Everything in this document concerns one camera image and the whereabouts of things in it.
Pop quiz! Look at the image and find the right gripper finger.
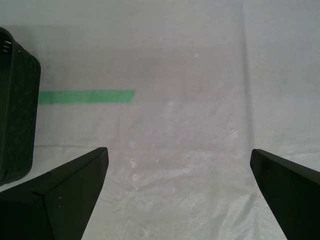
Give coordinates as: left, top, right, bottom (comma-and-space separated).
0, 147, 109, 240
250, 148, 320, 240

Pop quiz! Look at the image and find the long green tape strip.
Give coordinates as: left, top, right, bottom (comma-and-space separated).
38, 89, 136, 105

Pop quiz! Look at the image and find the white woven table cover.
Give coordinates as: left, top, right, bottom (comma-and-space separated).
0, 0, 320, 240

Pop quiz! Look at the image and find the black perforated plastic basket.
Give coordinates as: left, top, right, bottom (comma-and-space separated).
0, 26, 42, 187

